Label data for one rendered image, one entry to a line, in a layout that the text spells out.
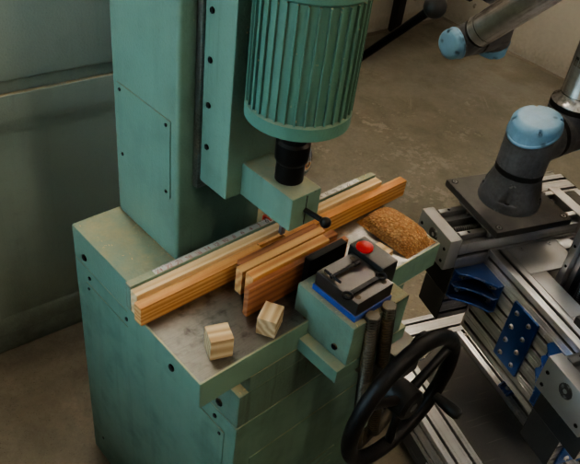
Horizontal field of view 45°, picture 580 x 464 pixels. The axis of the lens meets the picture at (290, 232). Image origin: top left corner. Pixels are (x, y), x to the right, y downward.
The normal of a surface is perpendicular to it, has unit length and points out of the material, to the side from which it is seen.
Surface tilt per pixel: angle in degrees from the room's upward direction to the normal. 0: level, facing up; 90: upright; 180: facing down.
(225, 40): 90
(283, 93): 90
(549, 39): 90
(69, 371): 0
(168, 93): 90
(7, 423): 0
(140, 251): 0
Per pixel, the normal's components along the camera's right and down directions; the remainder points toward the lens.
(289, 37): -0.37, 0.55
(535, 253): 0.11, -0.78
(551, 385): -0.92, 0.15
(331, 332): -0.74, 0.36
